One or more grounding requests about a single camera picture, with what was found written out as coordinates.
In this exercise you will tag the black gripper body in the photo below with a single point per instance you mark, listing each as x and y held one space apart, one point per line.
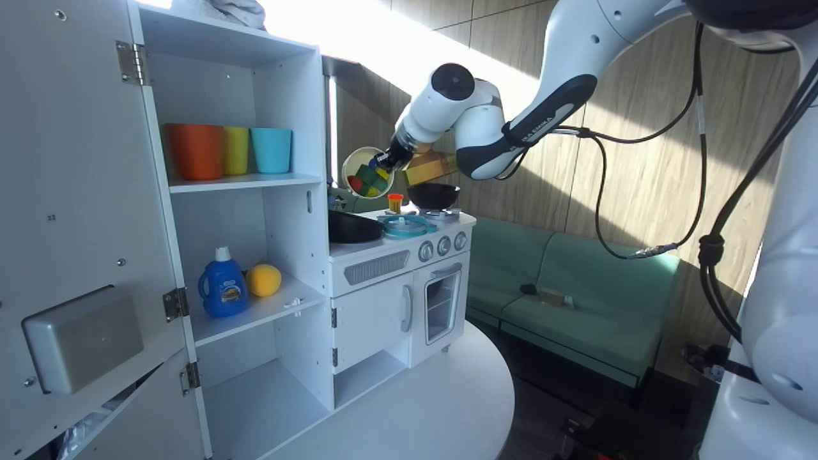
401 154

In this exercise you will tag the white bowl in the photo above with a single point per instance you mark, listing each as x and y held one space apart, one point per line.
361 169

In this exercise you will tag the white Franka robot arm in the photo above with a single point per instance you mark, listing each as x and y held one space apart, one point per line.
768 324

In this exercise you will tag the colourful toy pieces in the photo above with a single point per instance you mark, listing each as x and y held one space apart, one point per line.
371 179

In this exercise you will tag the small orange toy piece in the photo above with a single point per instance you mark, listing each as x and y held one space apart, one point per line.
394 202

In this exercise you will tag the black wok pan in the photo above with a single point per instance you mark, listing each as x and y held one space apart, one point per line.
435 195

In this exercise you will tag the teal toy burner plate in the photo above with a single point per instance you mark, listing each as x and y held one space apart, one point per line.
408 227

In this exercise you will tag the black frying pan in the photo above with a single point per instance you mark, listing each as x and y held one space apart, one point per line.
353 228

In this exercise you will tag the light blue cup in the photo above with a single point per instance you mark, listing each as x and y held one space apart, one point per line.
272 152

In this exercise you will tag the yellow-green cup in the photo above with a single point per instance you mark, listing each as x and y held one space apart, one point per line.
235 152

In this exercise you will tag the white toy kitchen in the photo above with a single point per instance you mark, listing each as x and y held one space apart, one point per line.
281 282

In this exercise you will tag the yellow toy lemon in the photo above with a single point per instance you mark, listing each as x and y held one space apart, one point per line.
263 279

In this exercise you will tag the orange cup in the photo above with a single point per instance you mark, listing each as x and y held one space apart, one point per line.
196 154

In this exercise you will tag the blue detergent bottle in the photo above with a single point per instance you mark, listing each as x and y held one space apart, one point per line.
223 288

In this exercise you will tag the small brown box device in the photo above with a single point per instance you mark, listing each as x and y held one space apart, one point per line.
550 297

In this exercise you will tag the round white table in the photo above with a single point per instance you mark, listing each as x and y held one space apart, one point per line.
424 411

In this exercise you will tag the green sofa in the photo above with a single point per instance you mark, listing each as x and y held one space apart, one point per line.
589 315

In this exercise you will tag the tall white cabinet door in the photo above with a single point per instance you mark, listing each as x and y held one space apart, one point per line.
78 213

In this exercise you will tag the short white cabinet door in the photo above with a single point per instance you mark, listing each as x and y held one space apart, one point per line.
155 418

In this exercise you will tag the yellow wrist camera mount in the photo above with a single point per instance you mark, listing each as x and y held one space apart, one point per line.
428 168

